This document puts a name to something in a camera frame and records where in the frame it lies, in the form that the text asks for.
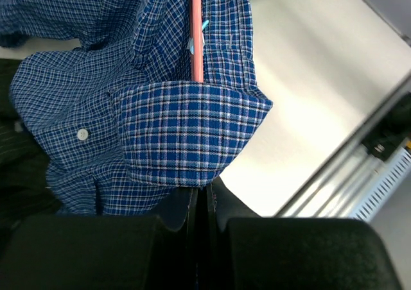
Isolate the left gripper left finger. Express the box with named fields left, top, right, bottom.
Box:
left=1, top=188, right=198, bottom=289

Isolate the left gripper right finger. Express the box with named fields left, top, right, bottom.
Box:
left=204, top=179, right=402, bottom=289

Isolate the blue checked shirt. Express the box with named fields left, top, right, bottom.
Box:
left=1, top=0, right=272, bottom=216

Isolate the pink hanger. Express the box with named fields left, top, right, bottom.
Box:
left=190, top=0, right=204, bottom=83

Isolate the black pinstriped shirt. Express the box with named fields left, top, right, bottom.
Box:
left=1, top=59, right=61, bottom=228

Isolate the aluminium mounting rail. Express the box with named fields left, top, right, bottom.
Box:
left=276, top=78, right=410, bottom=218

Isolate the white slotted cable duct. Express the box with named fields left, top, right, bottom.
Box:
left=349, top=148, right=410, bottom=223

